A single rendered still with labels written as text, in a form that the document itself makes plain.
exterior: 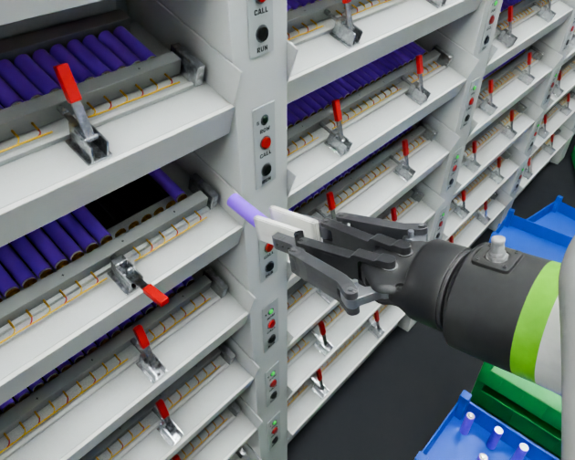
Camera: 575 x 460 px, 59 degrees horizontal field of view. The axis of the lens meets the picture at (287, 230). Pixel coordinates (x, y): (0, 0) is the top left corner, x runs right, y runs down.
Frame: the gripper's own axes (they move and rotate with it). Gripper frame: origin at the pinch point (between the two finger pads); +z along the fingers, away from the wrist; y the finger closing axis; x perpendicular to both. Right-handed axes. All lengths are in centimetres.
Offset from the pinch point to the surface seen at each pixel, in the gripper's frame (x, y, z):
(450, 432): 69, -34, -3
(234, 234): 8.1, -4.4, 16.2
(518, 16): 3, -119, 22
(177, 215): 2.9, 1.6, 19.6
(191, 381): 41, 3, 30
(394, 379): 95, -59, 28
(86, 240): 1.4, 13.0, 22.9
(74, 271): 2.7, 16.6, 19.9
